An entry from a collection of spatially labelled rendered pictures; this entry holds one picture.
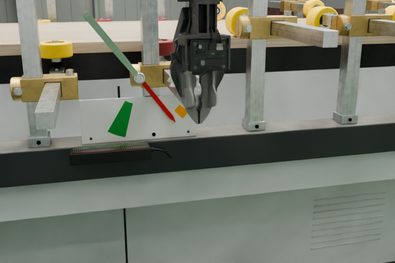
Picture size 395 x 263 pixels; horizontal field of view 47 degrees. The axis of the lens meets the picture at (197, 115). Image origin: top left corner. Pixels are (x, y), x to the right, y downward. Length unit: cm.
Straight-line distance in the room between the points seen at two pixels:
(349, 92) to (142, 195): 57
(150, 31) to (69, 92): 22
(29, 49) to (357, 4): 75
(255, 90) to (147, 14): 31
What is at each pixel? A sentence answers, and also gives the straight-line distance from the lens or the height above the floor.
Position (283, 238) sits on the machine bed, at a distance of 156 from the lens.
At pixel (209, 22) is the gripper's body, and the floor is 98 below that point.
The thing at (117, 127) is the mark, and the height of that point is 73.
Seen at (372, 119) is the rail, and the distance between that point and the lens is 129.
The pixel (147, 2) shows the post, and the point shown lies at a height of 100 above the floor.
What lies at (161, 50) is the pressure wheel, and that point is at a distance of 113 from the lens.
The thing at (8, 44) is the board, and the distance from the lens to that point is 123.
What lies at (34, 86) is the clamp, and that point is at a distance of 102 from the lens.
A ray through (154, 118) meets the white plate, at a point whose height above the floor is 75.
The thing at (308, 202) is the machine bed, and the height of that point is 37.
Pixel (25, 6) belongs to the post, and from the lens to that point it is 101.
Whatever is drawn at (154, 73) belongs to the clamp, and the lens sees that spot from 102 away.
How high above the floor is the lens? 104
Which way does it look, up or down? 16 degrees down
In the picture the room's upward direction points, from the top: straight up
